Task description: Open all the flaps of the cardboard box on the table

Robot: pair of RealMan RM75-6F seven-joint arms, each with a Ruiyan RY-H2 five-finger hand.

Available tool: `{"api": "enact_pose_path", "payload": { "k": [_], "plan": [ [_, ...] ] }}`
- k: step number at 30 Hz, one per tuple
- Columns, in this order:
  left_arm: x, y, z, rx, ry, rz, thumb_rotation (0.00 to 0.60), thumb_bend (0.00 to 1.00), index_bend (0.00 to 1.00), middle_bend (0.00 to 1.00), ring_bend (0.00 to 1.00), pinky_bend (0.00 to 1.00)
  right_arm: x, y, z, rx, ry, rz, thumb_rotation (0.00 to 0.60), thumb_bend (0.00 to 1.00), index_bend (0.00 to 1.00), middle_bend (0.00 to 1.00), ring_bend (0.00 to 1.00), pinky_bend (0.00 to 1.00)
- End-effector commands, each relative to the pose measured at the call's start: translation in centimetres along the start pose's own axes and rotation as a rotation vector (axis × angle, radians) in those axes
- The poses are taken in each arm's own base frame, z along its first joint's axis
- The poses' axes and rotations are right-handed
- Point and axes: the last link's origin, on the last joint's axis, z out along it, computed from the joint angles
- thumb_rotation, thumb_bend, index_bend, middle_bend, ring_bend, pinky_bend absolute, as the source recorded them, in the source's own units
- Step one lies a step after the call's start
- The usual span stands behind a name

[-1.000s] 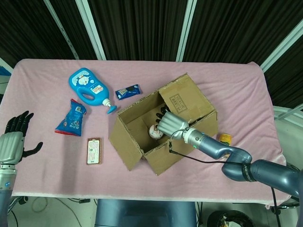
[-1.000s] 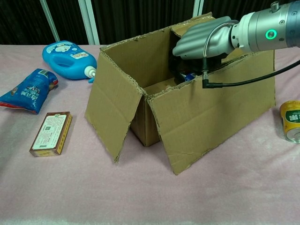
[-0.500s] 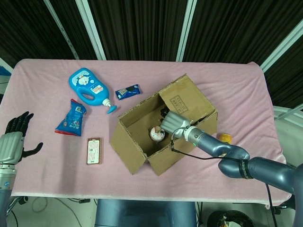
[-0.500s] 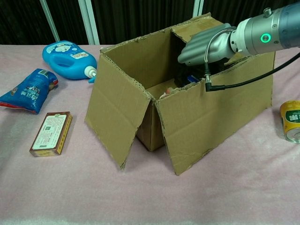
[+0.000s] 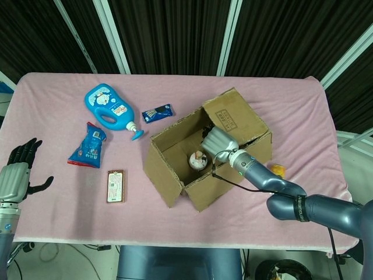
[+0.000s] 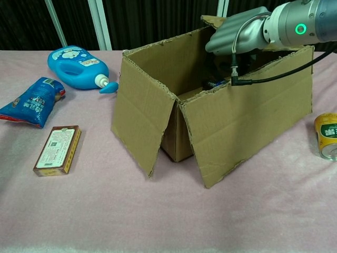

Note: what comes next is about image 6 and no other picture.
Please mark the blue detergent pump bottle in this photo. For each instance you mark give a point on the blue detergent pump bottle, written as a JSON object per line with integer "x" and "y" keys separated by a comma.
{"x": 89, "y": 71}

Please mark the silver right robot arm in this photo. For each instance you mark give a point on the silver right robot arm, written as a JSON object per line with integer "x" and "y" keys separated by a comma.
{"x": 316, "y": 21}

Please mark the pink table cloth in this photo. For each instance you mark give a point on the pink table cloth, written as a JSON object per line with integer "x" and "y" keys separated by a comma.
{"x": 158, "y": 210}

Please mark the wide white frame post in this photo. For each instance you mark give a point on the wide white frame post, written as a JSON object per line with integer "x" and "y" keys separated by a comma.
{"x": 100, "y": 26}
{"x": 222, "y": 8}

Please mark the thin white frame post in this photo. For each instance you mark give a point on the thin white frame post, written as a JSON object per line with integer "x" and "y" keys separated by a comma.
{"x": 55, "y": 23}

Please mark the brown cardboard box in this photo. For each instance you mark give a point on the brown cardboard box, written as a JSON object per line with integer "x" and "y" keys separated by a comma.
{"x": 237, "y": 126}

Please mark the blue snack bag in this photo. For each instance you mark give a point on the blue snack bag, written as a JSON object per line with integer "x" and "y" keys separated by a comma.
{"x": 31, "y": 105}

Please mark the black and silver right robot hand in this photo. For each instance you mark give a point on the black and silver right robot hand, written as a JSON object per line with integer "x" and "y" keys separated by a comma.
{"x": 223, "y": 39}

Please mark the brown flat medicine box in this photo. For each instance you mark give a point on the brown flat medicine box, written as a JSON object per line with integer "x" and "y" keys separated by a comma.
{"x": 55, "y": 147}

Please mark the black pleated curtain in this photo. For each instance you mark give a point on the black pleated curtain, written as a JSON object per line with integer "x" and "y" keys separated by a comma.
{"x": 158, "y": 21}

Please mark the yellow drink can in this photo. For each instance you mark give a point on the yellow drink can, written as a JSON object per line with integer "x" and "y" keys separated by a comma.
{"x": 327, "y": 131}

